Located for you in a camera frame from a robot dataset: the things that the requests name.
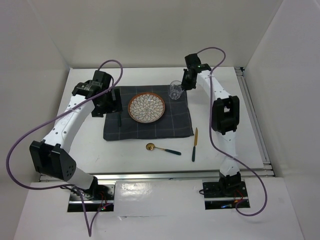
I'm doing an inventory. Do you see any clear drinking glass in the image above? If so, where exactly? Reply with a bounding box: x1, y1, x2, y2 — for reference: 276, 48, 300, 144
168, 80, 183, 100

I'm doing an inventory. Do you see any gold fork green handle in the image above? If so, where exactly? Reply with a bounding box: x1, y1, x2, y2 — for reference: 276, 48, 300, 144
117, 112, 122, 128

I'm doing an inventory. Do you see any floral patterned ceramic plate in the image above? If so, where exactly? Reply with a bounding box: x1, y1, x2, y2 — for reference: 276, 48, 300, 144
128, 92, 166, 124

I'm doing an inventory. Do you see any dark grey checked napkin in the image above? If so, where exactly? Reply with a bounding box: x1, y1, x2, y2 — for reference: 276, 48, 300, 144
103, 85, 194, 141

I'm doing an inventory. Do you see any gold spoon green handle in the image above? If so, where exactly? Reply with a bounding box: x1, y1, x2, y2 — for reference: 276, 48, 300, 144
145, 143, 182, 156

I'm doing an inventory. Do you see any gold knife green handle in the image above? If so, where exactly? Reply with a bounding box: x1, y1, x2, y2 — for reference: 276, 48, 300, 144
191, 127, 199, 162

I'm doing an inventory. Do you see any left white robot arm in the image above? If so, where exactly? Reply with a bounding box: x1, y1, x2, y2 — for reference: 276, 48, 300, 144
29, 70, 123, 200

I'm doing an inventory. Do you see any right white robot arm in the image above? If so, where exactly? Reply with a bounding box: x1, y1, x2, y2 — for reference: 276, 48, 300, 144
181, 53, 241, 196

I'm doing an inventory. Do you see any aluminium right side rail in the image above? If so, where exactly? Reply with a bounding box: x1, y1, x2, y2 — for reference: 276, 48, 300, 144
234, 67, 276, 177

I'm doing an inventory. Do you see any aluminium rail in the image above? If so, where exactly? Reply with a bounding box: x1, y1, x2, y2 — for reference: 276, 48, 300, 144
94, 170, 220, 181
234, 67, 276, 177

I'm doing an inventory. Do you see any aluminium front rail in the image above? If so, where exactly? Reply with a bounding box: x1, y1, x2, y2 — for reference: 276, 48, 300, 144
94, 170, 220, 181

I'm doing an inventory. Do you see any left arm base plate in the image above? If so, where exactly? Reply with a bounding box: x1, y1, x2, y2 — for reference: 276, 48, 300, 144
64, 184, 115, 213

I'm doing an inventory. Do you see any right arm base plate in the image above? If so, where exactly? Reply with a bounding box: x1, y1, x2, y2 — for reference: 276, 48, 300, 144
199, 181, 251, 210

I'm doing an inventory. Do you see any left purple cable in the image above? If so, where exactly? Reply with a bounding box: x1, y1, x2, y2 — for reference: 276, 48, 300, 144
5, 59, 124, 237

